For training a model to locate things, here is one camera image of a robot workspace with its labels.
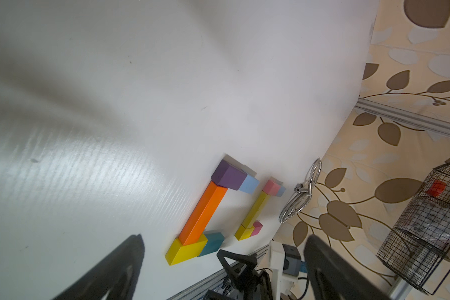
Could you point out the long yellow-green block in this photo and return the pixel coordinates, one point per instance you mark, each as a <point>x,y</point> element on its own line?
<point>256,210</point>

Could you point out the right wire basket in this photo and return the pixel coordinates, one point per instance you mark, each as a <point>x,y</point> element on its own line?
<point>404,256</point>

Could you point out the purple block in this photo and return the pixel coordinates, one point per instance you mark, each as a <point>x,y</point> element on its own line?
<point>228,176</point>

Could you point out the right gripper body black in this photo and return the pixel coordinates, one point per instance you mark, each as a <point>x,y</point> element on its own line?
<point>257,288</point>

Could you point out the pink block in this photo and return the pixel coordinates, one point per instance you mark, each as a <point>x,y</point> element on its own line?
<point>272,188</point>

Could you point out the plastic bag in basket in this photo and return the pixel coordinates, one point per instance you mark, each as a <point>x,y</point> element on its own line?
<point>427,220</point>

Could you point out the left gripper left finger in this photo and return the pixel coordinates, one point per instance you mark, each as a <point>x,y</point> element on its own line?
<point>113,278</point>

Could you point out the magenta block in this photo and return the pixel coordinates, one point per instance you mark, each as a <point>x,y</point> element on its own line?
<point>257,227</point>

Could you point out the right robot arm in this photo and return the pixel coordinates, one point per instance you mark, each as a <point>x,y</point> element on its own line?
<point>244,281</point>

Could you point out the yellow block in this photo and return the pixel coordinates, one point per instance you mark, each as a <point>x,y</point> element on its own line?
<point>244,233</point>
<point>178,253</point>

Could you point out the light blue block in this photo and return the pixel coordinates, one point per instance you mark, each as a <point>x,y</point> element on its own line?
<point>249,185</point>
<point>281,191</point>

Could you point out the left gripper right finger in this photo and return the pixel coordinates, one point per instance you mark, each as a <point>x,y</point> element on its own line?
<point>333,278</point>

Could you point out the orange long block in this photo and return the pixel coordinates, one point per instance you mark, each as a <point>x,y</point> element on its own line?
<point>202,214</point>

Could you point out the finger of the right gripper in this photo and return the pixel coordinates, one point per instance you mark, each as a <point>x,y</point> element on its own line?
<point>237,266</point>

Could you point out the teal block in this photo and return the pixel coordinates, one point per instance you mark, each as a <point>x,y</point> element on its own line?
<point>214,242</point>

